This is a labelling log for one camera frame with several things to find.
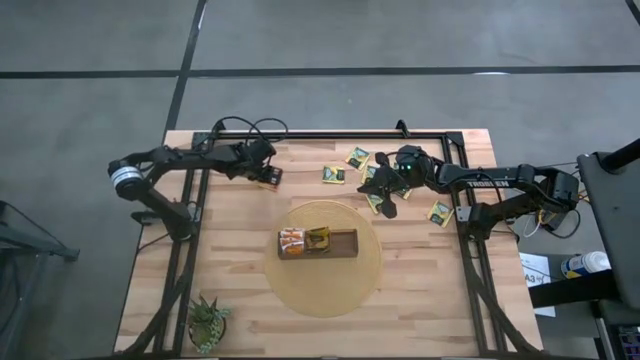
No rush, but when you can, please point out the black power adapter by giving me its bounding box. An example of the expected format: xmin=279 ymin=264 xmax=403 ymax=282
xmin=539 ymin=209 xmax=564 ymax=232

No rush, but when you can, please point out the small potted succulent plant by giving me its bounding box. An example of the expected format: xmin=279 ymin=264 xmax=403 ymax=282
xmin=187 ymin=295 xmax=233 ymax=355

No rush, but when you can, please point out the grey equipment cart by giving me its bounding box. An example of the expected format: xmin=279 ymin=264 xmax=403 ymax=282
xmin=577 ymin=149 xmax=640 ymax=311

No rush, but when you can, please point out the white paper sheet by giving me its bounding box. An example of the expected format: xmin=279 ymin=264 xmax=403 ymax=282
xmin=518 ymin=252 xmax=557 ymax=319

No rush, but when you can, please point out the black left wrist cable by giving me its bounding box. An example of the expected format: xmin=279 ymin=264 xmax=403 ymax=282
xmin=212 ymin=115 xmax=290 ymax=147

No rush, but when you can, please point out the white cable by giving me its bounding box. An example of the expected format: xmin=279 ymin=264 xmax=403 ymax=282
xmin=522 ymin=214 xmax=544 ymax=239

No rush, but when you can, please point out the black metal table frame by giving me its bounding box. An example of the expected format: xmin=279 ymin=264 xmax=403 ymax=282
xmin=113 ymin=119 xmax=544 ymax=359

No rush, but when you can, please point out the black pole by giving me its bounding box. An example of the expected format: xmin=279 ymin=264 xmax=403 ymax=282
xmin=598 ymin=138 xmax=640 ymax=172

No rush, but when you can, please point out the brown wooden tea box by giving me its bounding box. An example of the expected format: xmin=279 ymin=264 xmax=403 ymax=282
xmin=276 ymin=227 xmax=360 ymax=261

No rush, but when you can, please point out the white plastic bottle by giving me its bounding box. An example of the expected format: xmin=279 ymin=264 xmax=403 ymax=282
xmin=559 ymin=250 xmax=612 ymax=280

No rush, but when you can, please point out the grey metal stand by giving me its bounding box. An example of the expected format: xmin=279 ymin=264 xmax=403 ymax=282
xmin=0 ymin=199 xmax=81 ymax=360

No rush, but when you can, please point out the round woven straw placemat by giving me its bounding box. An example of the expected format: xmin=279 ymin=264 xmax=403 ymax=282
xmin=263 ymin=199 xmax=384 ymax=319

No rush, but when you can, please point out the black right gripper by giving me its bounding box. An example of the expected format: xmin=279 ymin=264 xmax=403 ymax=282
xmin=357 ymin=152 xmax=406 ymax=221

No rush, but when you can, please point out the black shelf bar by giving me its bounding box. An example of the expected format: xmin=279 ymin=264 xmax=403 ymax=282
xmin=528 ymin=269 xmax=624 ymax=309

